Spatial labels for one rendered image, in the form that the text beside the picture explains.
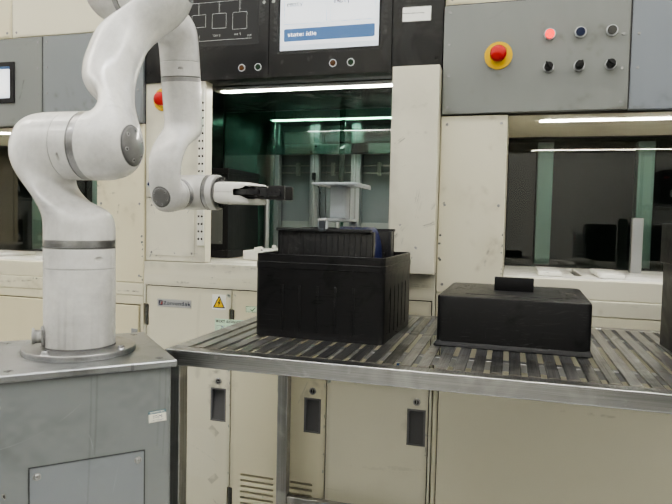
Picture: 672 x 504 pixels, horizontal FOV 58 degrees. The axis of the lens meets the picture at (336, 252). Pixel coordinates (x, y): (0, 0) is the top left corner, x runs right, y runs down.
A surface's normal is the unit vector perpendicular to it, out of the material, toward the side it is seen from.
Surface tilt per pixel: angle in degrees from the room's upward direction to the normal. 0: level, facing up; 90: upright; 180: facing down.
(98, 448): 90
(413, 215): 90
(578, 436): 90
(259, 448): 90
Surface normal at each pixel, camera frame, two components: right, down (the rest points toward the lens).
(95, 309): 0.73, 0.05
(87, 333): 0.55, 0.06
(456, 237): -0.28, 0.04
